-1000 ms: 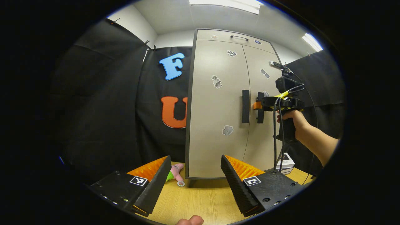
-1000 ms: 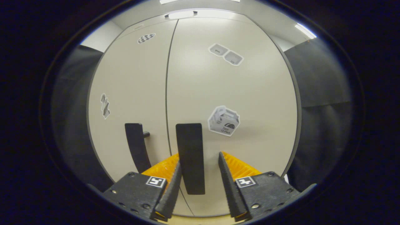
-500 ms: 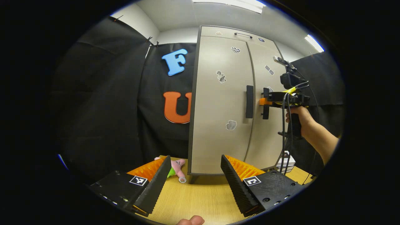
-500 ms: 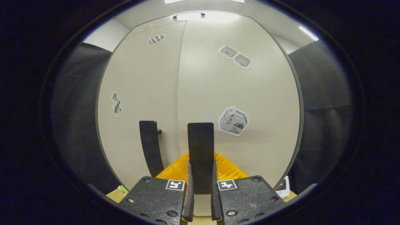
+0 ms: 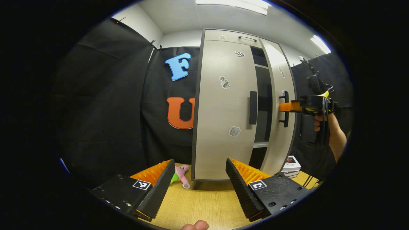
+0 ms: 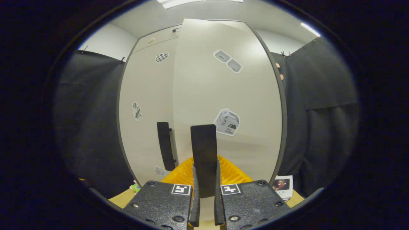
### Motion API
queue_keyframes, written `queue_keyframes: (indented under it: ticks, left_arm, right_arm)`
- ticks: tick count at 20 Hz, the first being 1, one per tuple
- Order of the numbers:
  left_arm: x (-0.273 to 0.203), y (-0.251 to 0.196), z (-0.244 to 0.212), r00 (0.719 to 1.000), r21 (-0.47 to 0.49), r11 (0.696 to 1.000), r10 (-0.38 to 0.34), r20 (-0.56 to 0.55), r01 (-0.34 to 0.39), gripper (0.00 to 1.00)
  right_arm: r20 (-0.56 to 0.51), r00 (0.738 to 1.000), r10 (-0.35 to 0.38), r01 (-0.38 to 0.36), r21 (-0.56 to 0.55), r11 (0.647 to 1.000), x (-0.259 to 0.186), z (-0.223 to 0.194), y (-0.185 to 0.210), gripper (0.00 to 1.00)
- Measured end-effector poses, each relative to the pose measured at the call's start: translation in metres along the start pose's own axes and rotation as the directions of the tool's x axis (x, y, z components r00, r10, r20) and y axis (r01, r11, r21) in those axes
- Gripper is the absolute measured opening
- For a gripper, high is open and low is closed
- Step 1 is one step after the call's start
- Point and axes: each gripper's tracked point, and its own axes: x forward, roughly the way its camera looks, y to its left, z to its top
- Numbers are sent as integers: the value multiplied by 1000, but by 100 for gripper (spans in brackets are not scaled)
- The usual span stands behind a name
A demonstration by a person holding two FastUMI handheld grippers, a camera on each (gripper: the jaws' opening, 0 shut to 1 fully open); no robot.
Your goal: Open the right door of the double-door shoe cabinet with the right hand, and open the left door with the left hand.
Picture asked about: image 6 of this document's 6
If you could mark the long ceiling light panel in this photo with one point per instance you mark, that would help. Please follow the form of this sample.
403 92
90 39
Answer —
191 2

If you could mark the white portrait-cover book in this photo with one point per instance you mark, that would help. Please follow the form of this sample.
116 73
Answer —
282 185

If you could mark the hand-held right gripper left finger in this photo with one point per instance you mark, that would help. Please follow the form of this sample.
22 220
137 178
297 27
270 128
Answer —
159 204

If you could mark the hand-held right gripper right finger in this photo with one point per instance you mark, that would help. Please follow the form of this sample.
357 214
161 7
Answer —
252 204

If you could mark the green plush toy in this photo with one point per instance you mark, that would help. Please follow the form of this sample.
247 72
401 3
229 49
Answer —
135 187

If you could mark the black backdrop cloth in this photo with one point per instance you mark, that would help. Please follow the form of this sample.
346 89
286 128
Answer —
326 127

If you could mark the small ceiling light panel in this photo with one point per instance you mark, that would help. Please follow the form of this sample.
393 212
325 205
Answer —
310 29

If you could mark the beige double-door shoe cabinet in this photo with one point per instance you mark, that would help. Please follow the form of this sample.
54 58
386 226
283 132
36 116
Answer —
159 36

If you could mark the beige cabinet door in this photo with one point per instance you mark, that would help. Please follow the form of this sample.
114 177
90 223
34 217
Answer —
204 89
143 89

